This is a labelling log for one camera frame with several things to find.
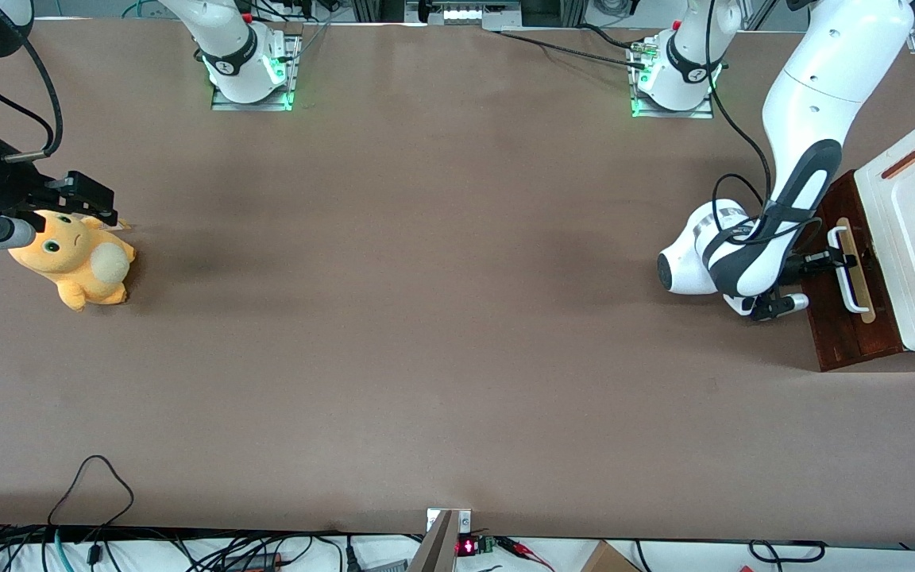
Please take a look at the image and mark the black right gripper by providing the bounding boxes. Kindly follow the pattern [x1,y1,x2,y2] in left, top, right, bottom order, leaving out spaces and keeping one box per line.
[0,139,118,227]

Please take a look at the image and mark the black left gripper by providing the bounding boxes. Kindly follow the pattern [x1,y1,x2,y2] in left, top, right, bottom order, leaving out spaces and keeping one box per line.
[778,247,860,281]

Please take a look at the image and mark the orange plush toy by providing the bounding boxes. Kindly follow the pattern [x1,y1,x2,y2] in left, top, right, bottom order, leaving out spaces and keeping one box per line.
[8,210,137,312]

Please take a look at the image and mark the brown cardboard piece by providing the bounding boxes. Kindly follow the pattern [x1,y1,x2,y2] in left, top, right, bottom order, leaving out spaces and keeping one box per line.
[580,540,643,572]

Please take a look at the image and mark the white power strip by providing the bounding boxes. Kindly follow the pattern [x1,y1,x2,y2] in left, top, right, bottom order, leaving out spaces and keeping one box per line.
[440,3,523,26]

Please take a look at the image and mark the red clip leads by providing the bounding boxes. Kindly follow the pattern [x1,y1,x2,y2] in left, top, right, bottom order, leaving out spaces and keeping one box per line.
[496,538,555,570]

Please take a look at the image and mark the tan wooden handle strip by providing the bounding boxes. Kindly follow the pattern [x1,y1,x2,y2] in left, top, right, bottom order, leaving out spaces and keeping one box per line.
[836,218,878,324]

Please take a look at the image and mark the brown drawer front tan handle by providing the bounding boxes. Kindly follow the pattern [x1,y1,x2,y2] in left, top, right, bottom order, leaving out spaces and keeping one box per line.
[820,168,905,358]

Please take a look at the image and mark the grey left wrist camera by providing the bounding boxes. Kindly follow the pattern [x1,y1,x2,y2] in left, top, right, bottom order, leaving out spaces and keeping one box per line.
[750,292,811,322]

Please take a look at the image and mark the brown drawer front white handle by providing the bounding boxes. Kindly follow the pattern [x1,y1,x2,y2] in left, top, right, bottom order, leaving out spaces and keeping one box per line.
[802,199,863,373]

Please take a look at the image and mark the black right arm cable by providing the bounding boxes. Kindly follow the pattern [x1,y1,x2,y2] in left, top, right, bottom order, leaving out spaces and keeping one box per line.
[0,36,64,161]

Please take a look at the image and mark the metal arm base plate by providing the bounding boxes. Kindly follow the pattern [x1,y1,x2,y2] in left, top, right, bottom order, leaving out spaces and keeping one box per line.
[630,40,716,121]
[210,33,302,113]

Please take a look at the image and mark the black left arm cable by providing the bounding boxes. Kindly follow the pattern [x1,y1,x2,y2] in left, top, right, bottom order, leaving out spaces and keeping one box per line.
[704,0,824,265]

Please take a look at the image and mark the thin black looped cable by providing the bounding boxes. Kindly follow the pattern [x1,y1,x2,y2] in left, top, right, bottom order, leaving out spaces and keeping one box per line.
[48,454,135,530]

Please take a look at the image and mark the black coiled cable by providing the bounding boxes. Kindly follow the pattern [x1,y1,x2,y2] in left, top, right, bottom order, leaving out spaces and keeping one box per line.
[747,539,828,564]

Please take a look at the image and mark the black cable to arm base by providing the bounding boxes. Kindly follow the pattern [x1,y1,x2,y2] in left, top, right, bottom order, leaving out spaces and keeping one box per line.
[496,29,649,71]

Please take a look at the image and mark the grey metal camera post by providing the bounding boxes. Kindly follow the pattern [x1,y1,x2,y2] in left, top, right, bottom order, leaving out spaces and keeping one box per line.
[407,508,473,572]

